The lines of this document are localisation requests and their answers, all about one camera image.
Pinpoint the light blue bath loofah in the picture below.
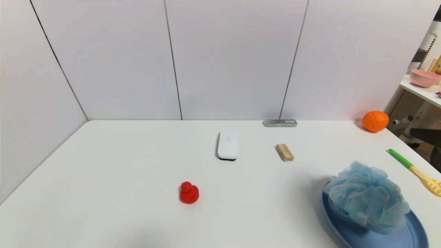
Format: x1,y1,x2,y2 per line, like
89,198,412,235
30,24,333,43
323,161,411,235

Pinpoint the blue plate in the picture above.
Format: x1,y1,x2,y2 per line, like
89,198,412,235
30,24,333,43
321,183,430,248

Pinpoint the white board eraser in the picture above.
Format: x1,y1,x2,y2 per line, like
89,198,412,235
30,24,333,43
217,131,239,161

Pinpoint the small wooden block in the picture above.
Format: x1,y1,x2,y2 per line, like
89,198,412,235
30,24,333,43
276,144,295,162

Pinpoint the red rubber duck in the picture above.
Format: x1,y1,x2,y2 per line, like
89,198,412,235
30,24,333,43
179,181,200,204

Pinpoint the orange fruit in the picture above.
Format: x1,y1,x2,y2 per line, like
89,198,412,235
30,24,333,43
362,110,390,133

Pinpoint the green and yellow fork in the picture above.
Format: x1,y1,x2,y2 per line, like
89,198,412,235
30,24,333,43
386,148,441,197

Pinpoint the white side table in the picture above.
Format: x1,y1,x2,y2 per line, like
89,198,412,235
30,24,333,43
400,74,441,109

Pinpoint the pink bowl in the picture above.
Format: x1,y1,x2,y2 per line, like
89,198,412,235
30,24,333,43
409,69,441,88

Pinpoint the white pegboard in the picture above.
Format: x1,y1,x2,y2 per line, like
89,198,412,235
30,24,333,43
418,21,441,73

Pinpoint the grey metal bracket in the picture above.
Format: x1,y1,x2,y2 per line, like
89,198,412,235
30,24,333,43
263,119,298,127

